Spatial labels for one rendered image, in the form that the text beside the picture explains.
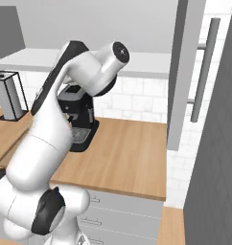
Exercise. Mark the grey drawer front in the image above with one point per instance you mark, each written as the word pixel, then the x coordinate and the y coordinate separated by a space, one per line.
pixel 127 202
pixel 114 237
pixel 121 223

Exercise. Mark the black coffee machine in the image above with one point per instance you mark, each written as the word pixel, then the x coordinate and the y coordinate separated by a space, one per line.
pixel 79 118

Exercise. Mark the grey open cabinet door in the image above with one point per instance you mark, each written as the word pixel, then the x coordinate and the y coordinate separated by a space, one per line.
pixel 181 76

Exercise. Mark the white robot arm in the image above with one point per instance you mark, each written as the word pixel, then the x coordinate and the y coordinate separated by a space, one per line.
pixel 46 143

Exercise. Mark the dark grey fridge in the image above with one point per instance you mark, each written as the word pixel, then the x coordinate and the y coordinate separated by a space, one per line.
pixel 213 153

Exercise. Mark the grey wall cabinet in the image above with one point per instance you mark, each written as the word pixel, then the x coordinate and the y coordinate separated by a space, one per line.
pixel 98 38

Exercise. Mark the dark grey cabinet side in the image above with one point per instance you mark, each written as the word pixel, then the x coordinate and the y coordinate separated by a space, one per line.
pixel 6 32

